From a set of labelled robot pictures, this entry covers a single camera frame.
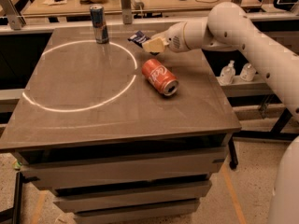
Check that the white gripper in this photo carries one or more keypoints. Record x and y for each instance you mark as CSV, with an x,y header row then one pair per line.
x,y
174,37

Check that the blue rxbar wrapper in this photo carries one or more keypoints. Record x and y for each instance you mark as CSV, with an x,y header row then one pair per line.
x,y
138,38

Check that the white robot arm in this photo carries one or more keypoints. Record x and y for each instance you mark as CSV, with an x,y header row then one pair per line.
x,y
228,27

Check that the orange soda can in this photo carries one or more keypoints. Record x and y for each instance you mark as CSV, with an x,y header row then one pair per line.
x,y
160,77

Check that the blue silver redbull can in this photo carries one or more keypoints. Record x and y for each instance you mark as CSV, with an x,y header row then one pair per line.
x,y
99,23

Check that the white power strip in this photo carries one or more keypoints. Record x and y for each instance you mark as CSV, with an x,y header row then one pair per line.
x,y
137,4

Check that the left sanitizer bottle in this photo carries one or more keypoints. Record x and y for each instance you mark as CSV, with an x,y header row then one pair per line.
x,y
227,73

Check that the sanitizer bottle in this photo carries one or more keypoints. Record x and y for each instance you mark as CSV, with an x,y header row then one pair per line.
x,y
227,73
248,72

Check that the right sanitizer bottle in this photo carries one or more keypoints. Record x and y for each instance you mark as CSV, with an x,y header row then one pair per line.
x,y
248,72

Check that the grey drawer cabinet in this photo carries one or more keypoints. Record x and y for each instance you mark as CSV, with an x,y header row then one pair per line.
x,y
128,181

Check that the middle metal bracket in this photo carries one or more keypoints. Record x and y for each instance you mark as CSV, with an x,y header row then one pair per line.
x,y
126,11

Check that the left metal bracket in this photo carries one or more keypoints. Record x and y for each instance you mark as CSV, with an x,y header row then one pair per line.
x,y
14,17

